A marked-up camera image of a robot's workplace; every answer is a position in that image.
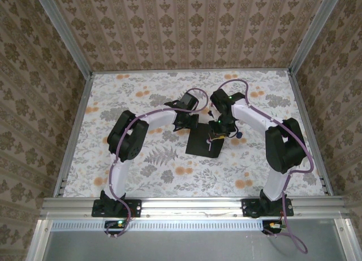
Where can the black box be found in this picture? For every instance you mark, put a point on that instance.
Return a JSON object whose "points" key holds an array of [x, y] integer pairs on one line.
{"points": [[198, 145]]}

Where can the floral tablecloth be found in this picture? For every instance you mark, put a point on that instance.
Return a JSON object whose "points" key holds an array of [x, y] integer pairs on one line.
{"points": [[183, 182]]}

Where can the aluminium side rail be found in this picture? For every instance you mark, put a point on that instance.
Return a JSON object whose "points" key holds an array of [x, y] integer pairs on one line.
{"points": [[303, 109], [75, 131]]}

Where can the aluminium corner post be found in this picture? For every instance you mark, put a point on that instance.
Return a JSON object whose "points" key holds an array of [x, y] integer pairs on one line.
{"points": [[62, 32], [314, 32]]}

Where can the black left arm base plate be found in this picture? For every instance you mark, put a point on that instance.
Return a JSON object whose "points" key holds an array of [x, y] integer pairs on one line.
{"points": [[135, 207]]}

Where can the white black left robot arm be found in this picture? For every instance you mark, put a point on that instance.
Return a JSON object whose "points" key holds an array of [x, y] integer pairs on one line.
{"points": [[127, 142]]}

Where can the aluminium rear rail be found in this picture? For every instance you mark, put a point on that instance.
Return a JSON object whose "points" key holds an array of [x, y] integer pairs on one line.
{"points": [[127, 72]]}

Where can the aluminium mounting rail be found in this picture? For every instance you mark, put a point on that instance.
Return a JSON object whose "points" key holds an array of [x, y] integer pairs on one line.
{"points": [[192, 206]]}

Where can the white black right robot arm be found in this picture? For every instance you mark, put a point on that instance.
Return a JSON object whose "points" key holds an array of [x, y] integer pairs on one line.
{"points": [[282, 153]]}

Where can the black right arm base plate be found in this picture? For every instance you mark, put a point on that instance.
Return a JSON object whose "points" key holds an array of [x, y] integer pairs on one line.
{"points": [[247, 208]]}

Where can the blue glue stick cap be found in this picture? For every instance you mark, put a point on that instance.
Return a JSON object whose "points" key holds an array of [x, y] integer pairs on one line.
{"points": [[239, 135]]}

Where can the grey metal panel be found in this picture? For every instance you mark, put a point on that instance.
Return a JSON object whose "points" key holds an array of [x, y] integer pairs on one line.
{"points": [[183, 247]]}

